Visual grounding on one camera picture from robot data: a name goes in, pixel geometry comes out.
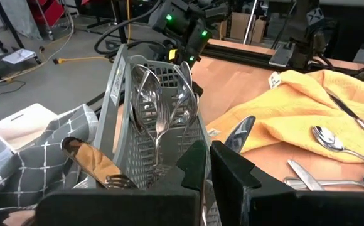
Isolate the white cable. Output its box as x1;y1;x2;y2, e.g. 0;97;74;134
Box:
0;12;76;89

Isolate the yellow cloth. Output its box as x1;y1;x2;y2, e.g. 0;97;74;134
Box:
206;68;364;164

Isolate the yellow cable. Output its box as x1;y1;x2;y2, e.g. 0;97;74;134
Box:
52;55;109;65
125;0;131;43

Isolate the thick black cable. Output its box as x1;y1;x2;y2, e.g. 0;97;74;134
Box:
93;0;170;57

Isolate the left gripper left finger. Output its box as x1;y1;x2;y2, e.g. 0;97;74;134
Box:
35;139;208;226

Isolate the brown cardboard box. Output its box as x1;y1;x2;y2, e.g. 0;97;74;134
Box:
221;12;266;43

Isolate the grey mesh cutlery basket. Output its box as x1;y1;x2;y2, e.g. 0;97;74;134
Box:
87;43;216;226

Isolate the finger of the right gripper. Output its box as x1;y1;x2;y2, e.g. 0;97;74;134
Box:
191;81;205;97

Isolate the white paper sheet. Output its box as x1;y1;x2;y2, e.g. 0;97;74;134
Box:
1;48;37;65

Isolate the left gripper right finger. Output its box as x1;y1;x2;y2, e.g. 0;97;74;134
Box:
210;139;364;226

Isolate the grey checked cloth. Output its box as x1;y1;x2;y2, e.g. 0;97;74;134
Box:
0;103;100;217

